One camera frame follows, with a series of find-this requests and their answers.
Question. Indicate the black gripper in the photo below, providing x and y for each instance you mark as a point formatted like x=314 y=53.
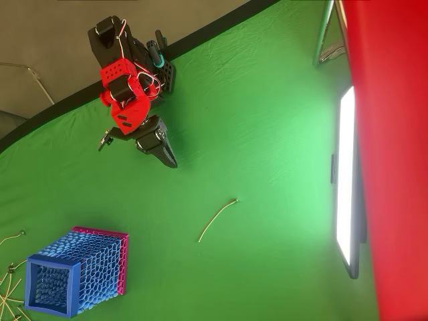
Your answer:
x=151 y=138

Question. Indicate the green cloth with black edge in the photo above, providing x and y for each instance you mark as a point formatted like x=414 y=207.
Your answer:
x=234 y=133

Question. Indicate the small camera circuit board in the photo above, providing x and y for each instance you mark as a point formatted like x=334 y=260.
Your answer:
x=104 y=140

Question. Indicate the red plastic panel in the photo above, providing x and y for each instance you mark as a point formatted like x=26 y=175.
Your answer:
x=394 y=150

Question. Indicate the blue and magenta lattice basket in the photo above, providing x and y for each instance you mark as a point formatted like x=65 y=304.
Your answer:
x=97 y=264

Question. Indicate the black perforated tool holder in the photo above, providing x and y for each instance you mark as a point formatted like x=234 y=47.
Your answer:
x=168 y=77

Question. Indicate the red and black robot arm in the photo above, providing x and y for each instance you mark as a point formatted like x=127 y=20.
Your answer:
x=128 y=110

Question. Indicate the chrome tube stand frame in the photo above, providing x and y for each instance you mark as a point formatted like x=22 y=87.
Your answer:
x=323 y=33

